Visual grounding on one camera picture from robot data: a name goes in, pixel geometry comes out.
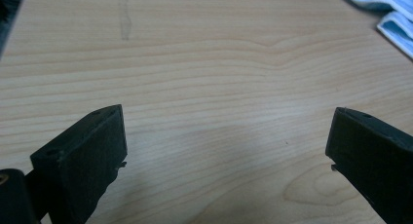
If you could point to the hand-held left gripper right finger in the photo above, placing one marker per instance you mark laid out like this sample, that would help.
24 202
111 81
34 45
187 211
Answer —
373 159

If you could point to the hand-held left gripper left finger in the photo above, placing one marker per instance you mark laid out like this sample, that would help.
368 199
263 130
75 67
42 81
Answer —
81 159

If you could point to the blue striped cloth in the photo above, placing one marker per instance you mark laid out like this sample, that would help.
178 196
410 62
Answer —
394 21

